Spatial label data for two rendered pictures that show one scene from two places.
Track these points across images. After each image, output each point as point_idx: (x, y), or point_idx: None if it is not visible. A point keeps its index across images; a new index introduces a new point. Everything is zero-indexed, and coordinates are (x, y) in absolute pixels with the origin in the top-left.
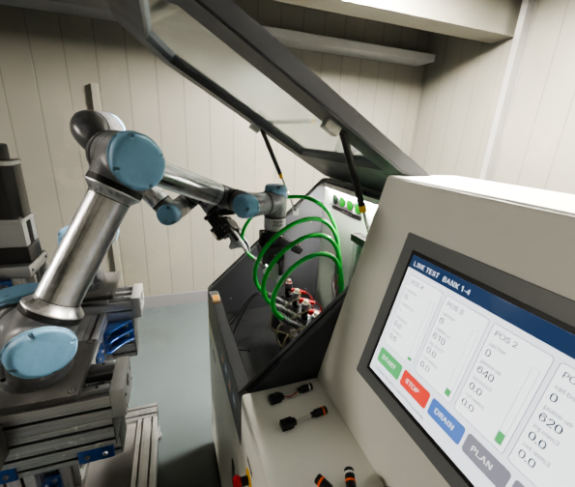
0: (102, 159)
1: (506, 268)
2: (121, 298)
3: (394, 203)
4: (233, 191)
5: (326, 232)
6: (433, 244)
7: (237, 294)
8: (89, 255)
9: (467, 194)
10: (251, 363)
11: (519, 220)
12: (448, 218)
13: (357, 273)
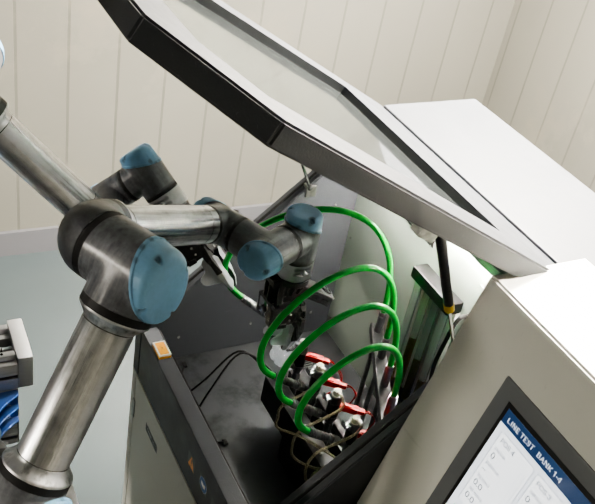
0: (118, 292)
1: None
2: (0, 357)
3: (495, 324)
4: (235, 225)
5: (361, 226)
6: (533, 408)
7: (190, 330)
8: (93, 408)
9: (579, 369)
10: (234, 468)
11: None
12: (555, 385)
13: (429, 393)
